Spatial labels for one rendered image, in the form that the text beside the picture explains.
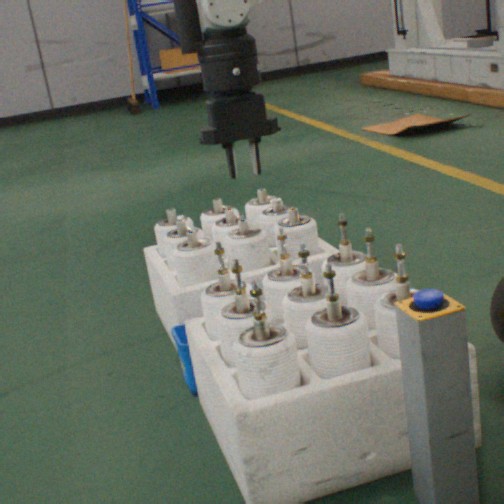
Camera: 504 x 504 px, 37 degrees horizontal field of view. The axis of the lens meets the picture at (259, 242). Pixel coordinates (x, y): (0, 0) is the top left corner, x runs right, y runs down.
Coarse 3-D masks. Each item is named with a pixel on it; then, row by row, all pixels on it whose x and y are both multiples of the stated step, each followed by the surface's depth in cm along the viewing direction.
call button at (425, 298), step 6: (414, 294) 102; (420, 294) 101; (426, 294) 101; (432, 294) 101; (438, 294) 100; (414, 300) 101; (420, 300) 100; (426, 300) 99; (432, 300) 99; (438, 300) 99; (420, 306) 101; (426, 306) 100; (432, 306) 100; (438, 306) 100
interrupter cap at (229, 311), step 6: (252, 300) 129; (228, 306) 128; (234, 306) 128; (252, 306) 127; (264, 306) 125; (222, 312) 125; (228, 312) 125; (234, 312) 126; (246, 312) 125; (252, 312) 124; (228, 318) 123; (234, 318) 123; (240, 318) 122; (246, 318) 122
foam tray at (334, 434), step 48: (192, 336) 137; (336, 384) 112; (384, 384) 114; (240, 432) 109; (288, 432) 111; (336, 432) 114; (384, 432) 116; (480, 432) 121; (240, 480) 117; (288, 480) 113; (336, 480) 116
